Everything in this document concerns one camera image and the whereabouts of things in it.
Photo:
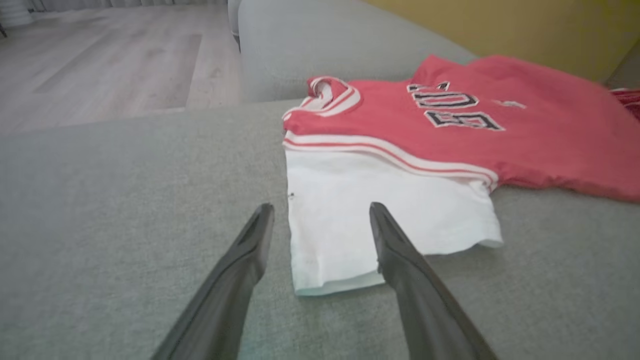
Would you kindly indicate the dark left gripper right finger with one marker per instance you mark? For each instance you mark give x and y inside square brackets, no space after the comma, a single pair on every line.
[425,310]

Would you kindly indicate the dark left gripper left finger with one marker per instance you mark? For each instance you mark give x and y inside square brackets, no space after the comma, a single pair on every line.
[225,300]

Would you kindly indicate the red Bulls jersey white sleeves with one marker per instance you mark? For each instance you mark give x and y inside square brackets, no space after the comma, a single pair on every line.
[550,145]

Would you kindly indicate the red shorts with white stripes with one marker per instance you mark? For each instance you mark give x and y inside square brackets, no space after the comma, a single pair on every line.
[629,100]

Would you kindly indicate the large grey sofa seat cushion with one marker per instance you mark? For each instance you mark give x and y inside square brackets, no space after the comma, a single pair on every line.
[100,210]

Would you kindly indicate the long grey sofa seat cushion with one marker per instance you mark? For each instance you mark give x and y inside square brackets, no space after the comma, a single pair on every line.
[325,45]

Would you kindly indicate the yellow sofa backrest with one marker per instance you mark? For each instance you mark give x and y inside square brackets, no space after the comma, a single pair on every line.
[525,30]

